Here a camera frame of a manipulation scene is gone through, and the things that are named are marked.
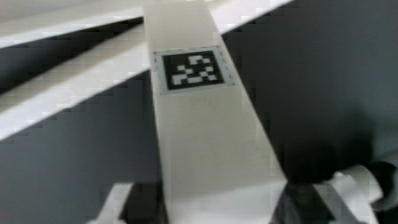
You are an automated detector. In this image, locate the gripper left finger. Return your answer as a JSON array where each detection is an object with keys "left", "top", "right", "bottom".
[{"left": 85, "top": 182, "right": 162, "bottom": 224}]

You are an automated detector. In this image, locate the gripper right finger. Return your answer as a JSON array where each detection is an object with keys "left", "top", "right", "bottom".
[{"left": 272, "top": 181, "right": 380, "bottom": 224}]

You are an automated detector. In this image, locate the white desk leg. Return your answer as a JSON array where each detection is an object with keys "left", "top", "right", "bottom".
[{"left": 144, "top": 0, "right": 286, "bottom": 224}]

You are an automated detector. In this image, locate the white desk top tray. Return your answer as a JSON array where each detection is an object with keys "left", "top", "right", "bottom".
[{"left": 0, "top": 0, "right": 295, "bottom": 48}]

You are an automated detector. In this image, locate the white L-shaped obstacle fence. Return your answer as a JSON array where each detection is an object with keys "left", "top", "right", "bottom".
[{"left": 0, "top": 20, "right": 149, "bottom": 140}]

